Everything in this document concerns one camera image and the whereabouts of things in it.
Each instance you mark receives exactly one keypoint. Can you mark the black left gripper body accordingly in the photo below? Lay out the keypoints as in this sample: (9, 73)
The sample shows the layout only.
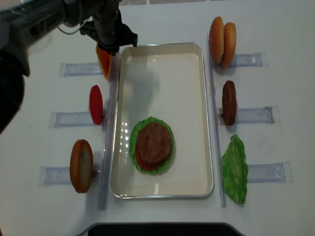
(106, 28)

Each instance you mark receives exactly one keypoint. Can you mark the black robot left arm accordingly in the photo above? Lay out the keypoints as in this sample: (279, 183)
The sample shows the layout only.
(23, 25)

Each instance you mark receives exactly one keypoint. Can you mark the clear pusher track cheese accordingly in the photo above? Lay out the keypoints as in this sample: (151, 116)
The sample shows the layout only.
(79, 69)

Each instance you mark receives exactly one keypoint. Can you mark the red tomato slice standing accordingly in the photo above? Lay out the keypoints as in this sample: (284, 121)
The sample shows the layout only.
(96, 105)

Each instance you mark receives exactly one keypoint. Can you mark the clear pusher track tomato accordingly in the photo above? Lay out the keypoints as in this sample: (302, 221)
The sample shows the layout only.
(70, 119)

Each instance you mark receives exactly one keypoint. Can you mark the green lettuce on tray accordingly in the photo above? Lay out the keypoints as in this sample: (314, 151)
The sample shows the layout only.
(133, 139)

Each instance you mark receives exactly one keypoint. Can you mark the meat patty on tray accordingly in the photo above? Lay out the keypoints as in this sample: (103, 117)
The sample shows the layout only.
(153, 145)

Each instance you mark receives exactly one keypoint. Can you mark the standing meat patty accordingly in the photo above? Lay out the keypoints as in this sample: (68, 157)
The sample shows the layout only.
(229, 103)

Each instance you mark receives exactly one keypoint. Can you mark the tomato slice on tray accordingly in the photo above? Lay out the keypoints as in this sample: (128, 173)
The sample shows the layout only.
(144, 166)

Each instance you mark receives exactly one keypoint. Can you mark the standing green lettuce leaf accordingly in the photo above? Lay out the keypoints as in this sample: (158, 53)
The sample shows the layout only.
(235, 170)

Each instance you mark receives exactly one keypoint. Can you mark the clear pusher track lettuce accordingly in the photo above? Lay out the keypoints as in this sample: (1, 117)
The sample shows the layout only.
(265, 173)

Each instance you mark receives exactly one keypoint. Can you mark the metal tray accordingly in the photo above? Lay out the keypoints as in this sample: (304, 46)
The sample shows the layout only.
(167, 82)

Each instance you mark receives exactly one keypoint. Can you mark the bun bottom right rack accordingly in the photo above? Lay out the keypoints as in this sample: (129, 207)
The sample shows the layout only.
(229, 44)

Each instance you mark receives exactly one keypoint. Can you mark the bun half left rack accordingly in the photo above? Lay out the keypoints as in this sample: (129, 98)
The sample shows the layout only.
(81, 166)

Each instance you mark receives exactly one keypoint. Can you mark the clear pusher track buns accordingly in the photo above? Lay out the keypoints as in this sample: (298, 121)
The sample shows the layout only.
(258, 59)

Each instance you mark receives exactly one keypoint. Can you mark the clear pusher track bun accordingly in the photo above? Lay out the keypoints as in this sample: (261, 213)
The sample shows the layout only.
(53, 176)

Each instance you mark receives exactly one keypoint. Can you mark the clear pusher track patty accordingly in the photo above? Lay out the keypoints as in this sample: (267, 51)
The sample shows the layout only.
(267, 114)

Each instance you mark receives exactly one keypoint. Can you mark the black device bottom edge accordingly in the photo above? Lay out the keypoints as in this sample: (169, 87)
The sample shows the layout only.
(162, 229)

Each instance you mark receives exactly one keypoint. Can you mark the clear right rail strip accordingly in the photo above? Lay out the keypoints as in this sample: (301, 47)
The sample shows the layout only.
(215, 124)

